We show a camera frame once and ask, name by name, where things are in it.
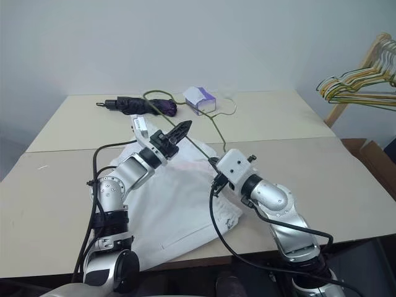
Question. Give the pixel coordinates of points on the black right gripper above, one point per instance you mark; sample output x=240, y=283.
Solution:
x=219, y=185

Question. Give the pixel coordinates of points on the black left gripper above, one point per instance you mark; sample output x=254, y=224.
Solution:
x=164, y=145

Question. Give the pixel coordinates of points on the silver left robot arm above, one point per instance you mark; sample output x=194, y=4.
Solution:
x=131, y=170

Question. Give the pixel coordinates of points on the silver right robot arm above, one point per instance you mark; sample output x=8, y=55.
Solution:
x=275, y=198

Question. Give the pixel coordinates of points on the white shorts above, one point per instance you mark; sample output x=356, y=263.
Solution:
x=179, y=204

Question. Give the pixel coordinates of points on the purple white tissue box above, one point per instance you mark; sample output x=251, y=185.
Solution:
x=199, y=96

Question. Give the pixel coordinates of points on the black purple folded umbrella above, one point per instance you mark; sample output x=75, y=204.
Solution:
x=136, y=104

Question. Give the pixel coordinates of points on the dark rounded shape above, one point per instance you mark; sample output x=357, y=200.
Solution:
x=230, y=284

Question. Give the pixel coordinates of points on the bunch of hangers on rack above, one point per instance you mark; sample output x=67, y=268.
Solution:
x=337, y=113

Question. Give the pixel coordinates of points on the brown cardboard box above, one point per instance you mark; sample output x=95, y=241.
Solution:
x=368, y=157

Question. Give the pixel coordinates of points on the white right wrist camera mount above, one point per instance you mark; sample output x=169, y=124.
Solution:
x=235, y=168

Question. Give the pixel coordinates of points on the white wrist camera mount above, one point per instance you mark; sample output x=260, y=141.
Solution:
x=235, y=168
x=140, y=130

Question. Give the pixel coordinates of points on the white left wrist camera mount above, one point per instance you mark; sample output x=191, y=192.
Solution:
x=140, y=130

